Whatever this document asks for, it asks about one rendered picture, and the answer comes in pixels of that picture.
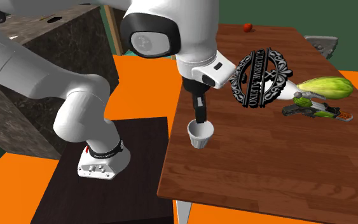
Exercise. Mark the light wooden post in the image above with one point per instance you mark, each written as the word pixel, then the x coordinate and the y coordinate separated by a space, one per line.
pixel 114 31

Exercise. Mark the dark robot stand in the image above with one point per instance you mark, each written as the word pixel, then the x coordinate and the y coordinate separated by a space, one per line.
pixel 110 201

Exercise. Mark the black round ornamental emblem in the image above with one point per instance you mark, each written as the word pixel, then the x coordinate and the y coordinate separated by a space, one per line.
pixel 260 77

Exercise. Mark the red apple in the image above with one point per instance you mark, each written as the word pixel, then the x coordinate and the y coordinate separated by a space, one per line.
pixel 247 27

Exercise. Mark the white ribbed cup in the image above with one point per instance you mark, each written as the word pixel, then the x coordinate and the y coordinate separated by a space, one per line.
pixel 200 136

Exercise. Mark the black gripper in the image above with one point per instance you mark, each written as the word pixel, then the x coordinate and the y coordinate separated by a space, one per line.
pixel 195 86

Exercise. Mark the brown wooden table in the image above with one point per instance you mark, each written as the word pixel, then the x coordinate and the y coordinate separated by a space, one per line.
pixel 259 161

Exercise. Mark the grey carved chair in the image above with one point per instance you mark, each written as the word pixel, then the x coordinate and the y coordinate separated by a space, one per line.
pixel 322 43

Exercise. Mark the yellow green leafy vegetable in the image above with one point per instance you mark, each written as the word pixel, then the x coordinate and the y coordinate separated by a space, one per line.
pixel 330 87

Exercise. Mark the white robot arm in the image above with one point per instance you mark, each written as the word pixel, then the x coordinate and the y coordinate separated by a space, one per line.
pixel 82 102

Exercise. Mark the green and black toy gun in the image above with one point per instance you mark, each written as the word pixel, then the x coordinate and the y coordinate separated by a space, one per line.
pixel 318 110

